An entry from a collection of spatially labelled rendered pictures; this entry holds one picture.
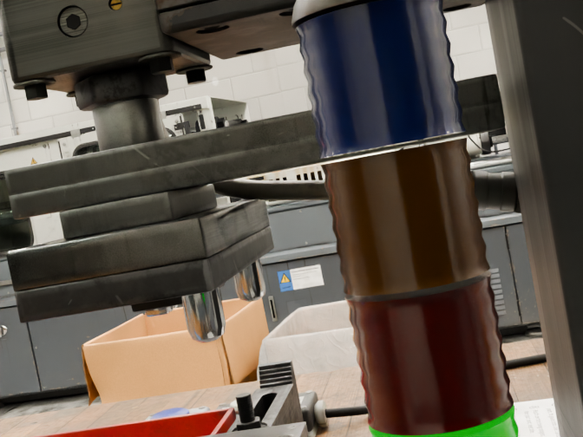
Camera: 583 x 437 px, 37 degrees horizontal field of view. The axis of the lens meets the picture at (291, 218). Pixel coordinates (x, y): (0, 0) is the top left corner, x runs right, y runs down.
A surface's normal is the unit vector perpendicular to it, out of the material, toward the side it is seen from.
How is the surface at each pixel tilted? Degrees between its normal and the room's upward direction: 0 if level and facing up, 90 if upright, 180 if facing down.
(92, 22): 90
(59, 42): 90
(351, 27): 76
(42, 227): 90
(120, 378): 88
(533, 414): 1
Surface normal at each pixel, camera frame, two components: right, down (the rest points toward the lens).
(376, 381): -0.85, -0.06
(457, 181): 0.57, -0.32
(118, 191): -0.15, 0.08
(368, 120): -0.36, -0.13
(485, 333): 0.66, 0.16
